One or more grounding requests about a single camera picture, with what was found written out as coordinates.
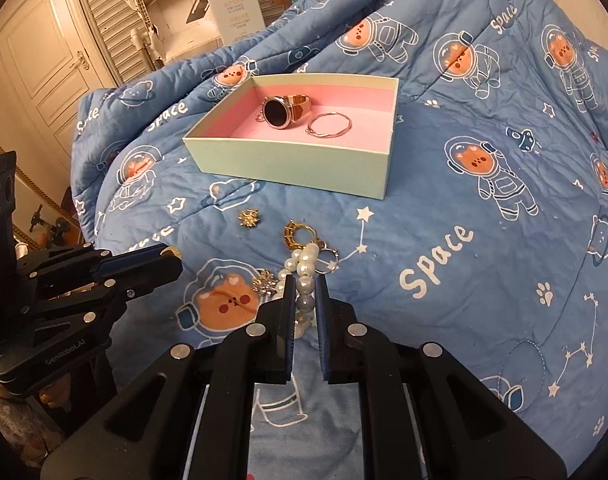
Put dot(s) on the pale green box pink inside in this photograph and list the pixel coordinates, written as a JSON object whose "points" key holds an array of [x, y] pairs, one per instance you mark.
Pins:
{"points": [[284, 165]]}

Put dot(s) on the rose gold wrist watch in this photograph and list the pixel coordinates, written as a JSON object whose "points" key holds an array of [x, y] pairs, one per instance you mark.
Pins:
{"points": [[274, 110]]}

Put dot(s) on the gold flower brooch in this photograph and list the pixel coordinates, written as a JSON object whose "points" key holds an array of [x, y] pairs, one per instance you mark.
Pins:
{"points": [[248, 218]]}

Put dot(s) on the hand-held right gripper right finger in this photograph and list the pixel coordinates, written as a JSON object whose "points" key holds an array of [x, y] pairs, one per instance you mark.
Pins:
{"points": [[323, 332]]}

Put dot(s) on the cream panel door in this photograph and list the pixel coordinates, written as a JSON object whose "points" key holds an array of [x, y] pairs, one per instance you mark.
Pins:
{"points": [[39, 60]]}

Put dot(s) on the blue printed blanket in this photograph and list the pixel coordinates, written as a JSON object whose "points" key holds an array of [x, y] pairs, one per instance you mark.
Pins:
{"points": [[434, 185]]}

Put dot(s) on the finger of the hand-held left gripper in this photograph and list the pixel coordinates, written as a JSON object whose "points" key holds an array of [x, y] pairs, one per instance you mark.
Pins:
{"points": [[129, 257], [154, 272]]}

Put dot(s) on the silver snowflake brooch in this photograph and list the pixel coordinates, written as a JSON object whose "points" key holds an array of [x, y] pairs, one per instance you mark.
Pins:
{"points": [[265, 282]]}

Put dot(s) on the white cardboard carton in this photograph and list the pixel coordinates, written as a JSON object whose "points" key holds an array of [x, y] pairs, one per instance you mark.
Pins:
{"points": [[234, 5]]}

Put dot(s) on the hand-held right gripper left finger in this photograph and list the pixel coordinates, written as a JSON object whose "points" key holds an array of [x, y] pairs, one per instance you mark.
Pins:
{"points": [[286, 332]]}

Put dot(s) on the cream louvered closet door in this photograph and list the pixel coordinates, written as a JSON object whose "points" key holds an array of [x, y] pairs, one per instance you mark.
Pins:
{"points": [[109, 15]]}

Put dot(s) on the white plastic appliance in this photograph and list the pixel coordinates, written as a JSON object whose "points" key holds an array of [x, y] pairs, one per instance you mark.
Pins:
{"points": [[179, 15]]}

